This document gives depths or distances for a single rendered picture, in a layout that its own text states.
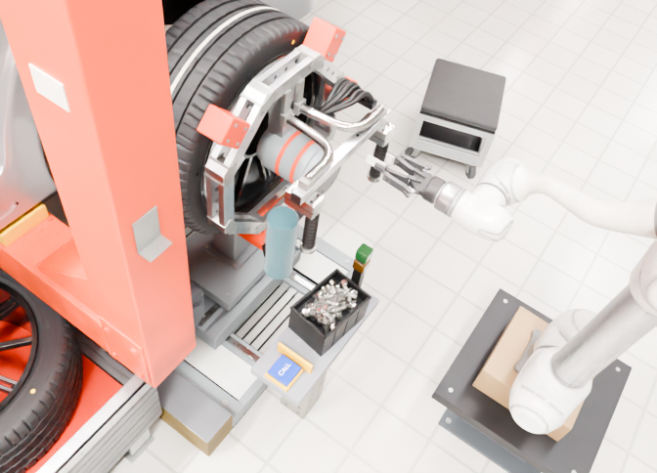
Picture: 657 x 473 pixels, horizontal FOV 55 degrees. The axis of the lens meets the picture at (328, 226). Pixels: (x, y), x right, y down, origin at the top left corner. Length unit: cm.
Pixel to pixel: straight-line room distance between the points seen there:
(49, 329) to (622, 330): 145
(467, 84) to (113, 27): 227
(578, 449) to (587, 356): 58
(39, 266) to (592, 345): 138
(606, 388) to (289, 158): 128
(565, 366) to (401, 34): 258
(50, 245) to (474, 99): 192
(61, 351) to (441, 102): 187
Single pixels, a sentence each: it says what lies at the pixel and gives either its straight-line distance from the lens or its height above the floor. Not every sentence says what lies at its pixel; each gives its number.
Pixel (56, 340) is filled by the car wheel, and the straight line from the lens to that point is 188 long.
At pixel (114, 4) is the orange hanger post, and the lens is 92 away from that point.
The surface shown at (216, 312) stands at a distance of 225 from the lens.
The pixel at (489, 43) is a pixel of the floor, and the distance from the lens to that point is 398.
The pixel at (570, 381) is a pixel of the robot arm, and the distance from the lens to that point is 172.
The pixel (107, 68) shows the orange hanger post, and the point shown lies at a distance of 95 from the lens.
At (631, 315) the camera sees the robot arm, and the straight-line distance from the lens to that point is 149.
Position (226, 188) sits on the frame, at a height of 92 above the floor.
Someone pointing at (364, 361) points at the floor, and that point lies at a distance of 238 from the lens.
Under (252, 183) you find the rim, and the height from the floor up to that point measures 61.
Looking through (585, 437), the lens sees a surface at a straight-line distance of 218.
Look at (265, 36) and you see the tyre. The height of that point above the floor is 118.
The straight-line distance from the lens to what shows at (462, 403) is 206.
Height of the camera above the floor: 210
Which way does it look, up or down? 51 degrees down
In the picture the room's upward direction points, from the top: 11 degrees clockwise
